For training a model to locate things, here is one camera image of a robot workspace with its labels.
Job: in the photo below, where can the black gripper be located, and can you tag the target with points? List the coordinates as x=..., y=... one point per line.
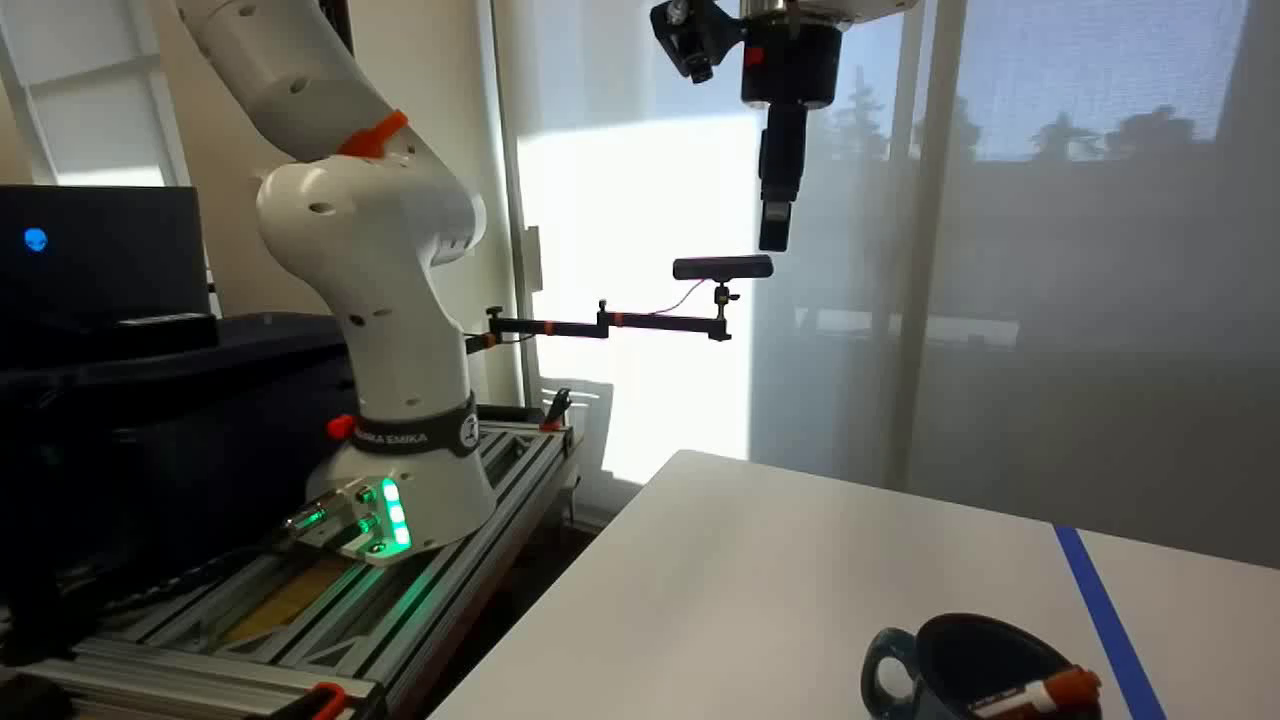
x=795, y=67

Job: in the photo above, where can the dark teal enamel mug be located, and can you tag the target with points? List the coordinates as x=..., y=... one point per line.
x=960, y=652

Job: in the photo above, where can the marker with orange cap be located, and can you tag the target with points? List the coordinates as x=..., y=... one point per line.
x=1054, y=688

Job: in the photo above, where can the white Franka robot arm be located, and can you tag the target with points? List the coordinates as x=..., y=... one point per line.
x=375, y=227

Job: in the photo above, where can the translucent window roller blind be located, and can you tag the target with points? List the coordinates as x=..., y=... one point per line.
x=1067, y=332

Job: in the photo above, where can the long blue tape strip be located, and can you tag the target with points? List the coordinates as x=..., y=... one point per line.
x=1103, y=612

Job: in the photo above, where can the black equipment desk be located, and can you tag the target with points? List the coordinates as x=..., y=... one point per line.
x=161, y=442

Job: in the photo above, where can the black computer monitor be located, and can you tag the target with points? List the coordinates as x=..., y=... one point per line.
x=102, y=252

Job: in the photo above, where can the black bar stereo camera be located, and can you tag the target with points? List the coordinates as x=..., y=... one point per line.
x=720, y=266

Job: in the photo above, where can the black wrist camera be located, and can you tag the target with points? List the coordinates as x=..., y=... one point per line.
x=694, y=36

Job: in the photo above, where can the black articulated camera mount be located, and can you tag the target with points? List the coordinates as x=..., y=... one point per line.
x=601, y=321

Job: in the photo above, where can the aluminium extrusion robot base frame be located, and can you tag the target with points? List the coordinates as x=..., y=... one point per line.
x=332, y=625

